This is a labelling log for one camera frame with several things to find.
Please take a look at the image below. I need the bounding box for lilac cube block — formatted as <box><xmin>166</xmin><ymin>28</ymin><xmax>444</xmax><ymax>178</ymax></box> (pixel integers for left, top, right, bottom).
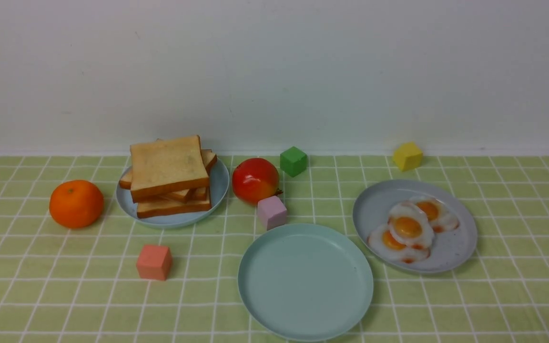
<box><xmin>257</xmin><ymin>195</ymin><xmax>287</xmax><ymax>231</ymax></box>

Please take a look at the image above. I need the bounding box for grey blue egg plate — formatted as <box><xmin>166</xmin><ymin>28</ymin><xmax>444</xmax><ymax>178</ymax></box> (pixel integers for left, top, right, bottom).
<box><xmin>353</xmin><ymin>180</ymin><xmax>478</xmax><ymax>274</ymax></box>

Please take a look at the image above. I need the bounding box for teal empty centre plate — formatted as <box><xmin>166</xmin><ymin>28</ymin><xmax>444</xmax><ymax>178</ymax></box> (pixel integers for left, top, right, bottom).
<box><xmin>237</xmin><ymin>223</ymin><xmax>374</xmax><ymax>342</ymax></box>

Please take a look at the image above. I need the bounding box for light blue bread plate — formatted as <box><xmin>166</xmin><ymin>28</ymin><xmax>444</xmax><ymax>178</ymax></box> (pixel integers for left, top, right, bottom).
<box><xmin>115</xmin><ymin>161</ymin><xmax>230</xmax><ymax>230</ymax></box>

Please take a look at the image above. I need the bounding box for orange mandarin fruit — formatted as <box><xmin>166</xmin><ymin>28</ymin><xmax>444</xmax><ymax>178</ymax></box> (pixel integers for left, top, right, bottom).
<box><xmin>49</xmin><ymin>180</ymin><xmax>105</xmax><ymax>230</ymax></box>

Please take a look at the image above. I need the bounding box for green checked tablecloth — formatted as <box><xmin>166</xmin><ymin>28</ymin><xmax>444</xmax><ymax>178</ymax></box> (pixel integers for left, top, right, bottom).
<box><xmin>0</xmin><ymin>155</ymin><xmax>549</xmax><ymax>343</ymax></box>

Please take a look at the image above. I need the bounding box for toast slice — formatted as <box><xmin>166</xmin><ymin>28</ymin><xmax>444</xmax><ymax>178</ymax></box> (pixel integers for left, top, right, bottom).
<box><xmin>136</xmin><ymin>197</ymin><xmax>212</xmax><ymax>219</ymax></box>
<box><xmin>119</xmin><ymin>149</ymin><xmax>217</xmax><ymax>190</ymax></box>
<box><xmin>129</xmin><ymin>135</ymin><xmax>210</xmax><ymax>203</ymax></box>
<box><xmin>159</xmin><ymin>187</ymin><xmax>209</xmax><ymax>203</ymax></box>

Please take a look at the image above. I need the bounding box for green cube block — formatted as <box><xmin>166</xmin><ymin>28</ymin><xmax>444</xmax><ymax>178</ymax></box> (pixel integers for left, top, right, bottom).
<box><xmin>280</xmin><ymin>146</ymin><xmax>308</xmax><ymax>177</ymax></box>

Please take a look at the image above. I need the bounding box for salmon pink cube block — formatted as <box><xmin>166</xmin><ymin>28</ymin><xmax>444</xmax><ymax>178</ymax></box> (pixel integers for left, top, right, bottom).
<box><xmin>136</xmin><ymin>244</ymin><xmax>173</xmax><ymax>282</ymax></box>

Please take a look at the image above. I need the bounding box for yellow cube block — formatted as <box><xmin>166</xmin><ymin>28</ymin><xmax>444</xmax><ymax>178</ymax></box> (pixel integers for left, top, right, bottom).
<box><xmin>392</xmin><ymin>141</ymin><xmax>423</xmax><ymax>172</ymax></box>

